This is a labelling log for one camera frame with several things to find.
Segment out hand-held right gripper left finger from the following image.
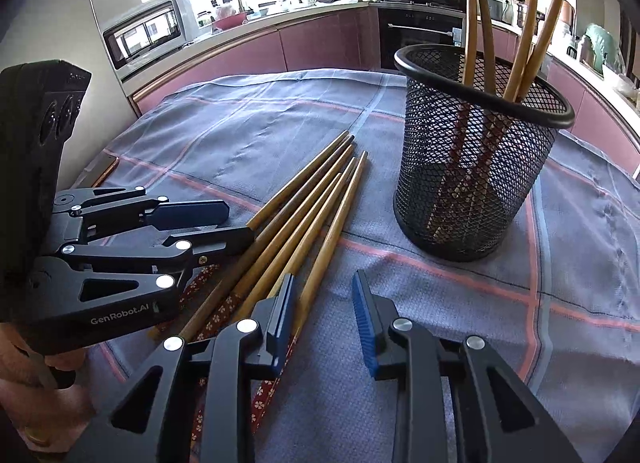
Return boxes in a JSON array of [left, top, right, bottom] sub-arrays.
[[65, 272, 301, 463]]

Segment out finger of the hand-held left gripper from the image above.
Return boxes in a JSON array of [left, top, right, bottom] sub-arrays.
[[57, 225, 256, 277], [52, 185, 231, 242]]

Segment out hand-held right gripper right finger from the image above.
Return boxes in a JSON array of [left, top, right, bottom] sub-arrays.
[[351, 270, 583, 463]]

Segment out black mesh utensil holder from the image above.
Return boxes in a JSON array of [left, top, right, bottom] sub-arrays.
[[393, 44, 576, 263]]

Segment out person's left hand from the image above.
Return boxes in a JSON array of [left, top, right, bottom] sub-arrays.
[[0, 338, 97, 450]]

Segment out blue checked tablecloth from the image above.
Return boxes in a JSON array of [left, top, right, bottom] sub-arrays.
[[75, 68, 640, 463]]

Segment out grey refrigerator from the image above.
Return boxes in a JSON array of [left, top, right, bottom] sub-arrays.
[[0, 0, 143, 118]]

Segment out silver microwave oven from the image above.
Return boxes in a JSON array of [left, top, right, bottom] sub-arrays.
[[102, 0, 198, 84]]

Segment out pink bowl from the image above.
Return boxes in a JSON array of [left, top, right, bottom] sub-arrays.
[[212, 13, 248, 31]]

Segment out pink base cabinets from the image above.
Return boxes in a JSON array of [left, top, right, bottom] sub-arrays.
[[132, 8, 381, 116], [470, 18, 640, 174]]

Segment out white countertop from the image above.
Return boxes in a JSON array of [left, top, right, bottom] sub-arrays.
[[120, 0, 640, 108]]

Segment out black built-in oven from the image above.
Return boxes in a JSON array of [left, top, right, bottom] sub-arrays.
[[378, 8, 467, 74]]

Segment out green kitchen appliance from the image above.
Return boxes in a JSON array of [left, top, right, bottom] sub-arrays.
[[586, 23, 626, 80]]

